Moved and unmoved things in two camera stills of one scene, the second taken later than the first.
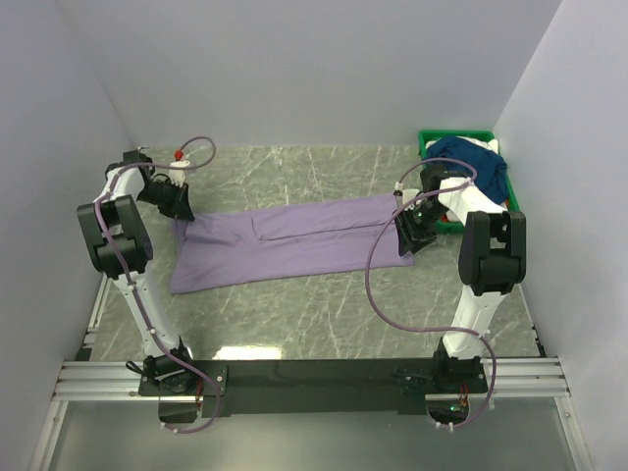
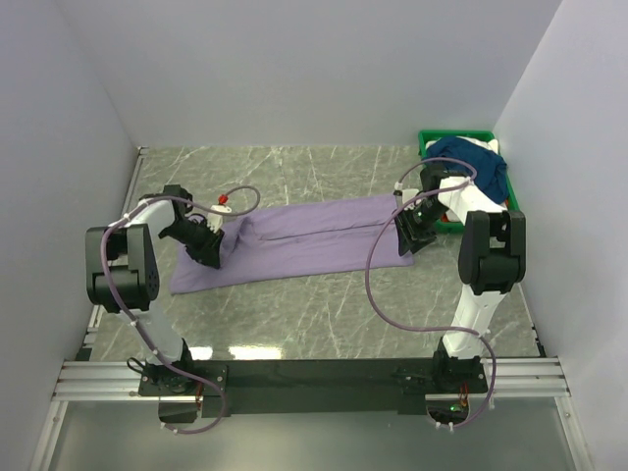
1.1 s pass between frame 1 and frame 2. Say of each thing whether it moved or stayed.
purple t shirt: stayed
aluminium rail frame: stayed
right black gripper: stayed
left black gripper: moved
